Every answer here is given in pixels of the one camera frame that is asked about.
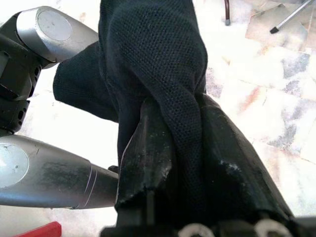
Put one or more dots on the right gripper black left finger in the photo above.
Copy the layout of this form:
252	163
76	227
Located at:
145	158

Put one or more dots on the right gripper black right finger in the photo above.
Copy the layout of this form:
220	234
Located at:
234	172

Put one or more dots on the black shirt with green logo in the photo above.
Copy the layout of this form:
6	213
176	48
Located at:
153	49

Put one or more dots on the red plastic stool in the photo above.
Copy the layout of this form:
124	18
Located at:
44	230

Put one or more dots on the silver left robot leg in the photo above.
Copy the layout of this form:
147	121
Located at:
61	47

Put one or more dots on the silver metal clothes rack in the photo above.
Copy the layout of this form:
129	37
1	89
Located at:
274	30

